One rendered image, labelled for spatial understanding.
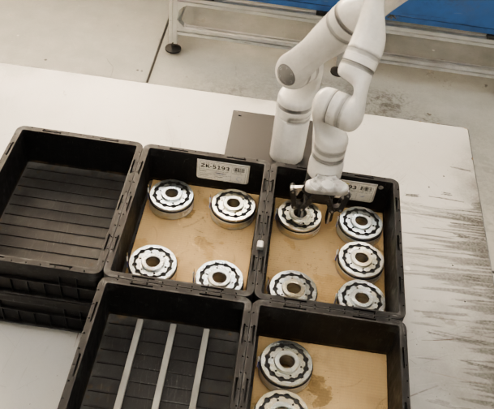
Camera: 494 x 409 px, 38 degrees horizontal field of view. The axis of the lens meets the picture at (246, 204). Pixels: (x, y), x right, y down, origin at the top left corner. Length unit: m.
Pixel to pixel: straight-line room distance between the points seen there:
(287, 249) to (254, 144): 0.45
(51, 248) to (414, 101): 2.33
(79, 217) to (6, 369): 0.36
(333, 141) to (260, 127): 0.60
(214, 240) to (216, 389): 0.37
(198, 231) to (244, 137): 0.45
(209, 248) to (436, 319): 0.56
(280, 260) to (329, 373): 0.30
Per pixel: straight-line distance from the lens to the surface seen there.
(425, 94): 3.63
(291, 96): 1.82
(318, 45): 1.66
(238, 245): 1.61
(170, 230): 1.63
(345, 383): 1.44
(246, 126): 2.04
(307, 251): 1.62
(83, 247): 1.61
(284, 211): 1.66
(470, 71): 3.66
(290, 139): 1.87
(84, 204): 1.70
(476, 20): 3.54
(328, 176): 1.52
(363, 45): 1.43
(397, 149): 2.14
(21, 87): 2.27
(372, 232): 1.66
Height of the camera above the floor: 2.05
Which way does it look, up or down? 46 degrees down
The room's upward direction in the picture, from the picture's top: 7 degrees clockwise
